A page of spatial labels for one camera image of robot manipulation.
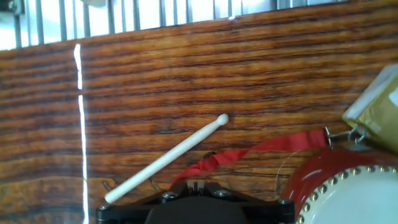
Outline red drum with white head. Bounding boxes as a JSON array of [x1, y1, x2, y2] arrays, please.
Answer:
[[281, 147, 398, 224]]

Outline gold tissue pack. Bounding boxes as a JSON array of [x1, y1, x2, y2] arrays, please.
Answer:
[[341, 63, 398, 155]]

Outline glossy brown wooden board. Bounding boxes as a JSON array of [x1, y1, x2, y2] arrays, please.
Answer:
[[0, 0, 398, 224]]

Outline red fabric drum strap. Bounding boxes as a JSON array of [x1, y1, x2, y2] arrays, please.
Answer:
[[169, 128, 329, 189]]

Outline silver strap clip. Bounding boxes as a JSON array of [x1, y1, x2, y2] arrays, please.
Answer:
[[323, 125, 369, 150]]

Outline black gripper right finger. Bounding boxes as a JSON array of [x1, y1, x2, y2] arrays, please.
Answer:
[[195, 181, 296, 224]]

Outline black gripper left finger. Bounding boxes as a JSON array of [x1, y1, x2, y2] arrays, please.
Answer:
[[95, 181, 196, 224]]

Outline white wooden drumstick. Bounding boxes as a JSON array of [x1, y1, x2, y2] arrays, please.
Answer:
[[104, 113, 230, 205]]

